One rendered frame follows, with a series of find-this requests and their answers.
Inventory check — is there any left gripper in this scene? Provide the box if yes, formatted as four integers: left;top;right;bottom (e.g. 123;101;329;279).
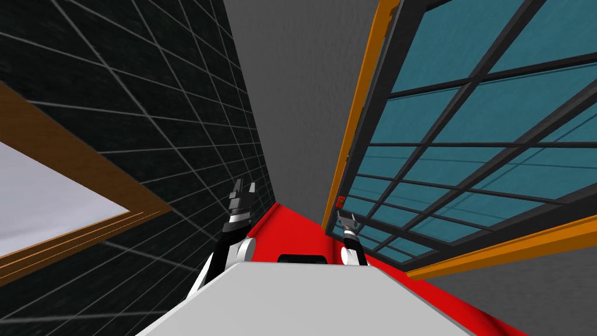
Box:
228;178;257;216

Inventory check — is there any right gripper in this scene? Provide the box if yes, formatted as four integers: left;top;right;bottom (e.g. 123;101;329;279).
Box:
336;210;359;239

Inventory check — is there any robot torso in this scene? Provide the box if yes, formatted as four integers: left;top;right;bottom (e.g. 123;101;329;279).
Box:
135;254;477;336

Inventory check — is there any brown framed window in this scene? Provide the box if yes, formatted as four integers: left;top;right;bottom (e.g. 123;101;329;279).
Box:
0;81;173;288

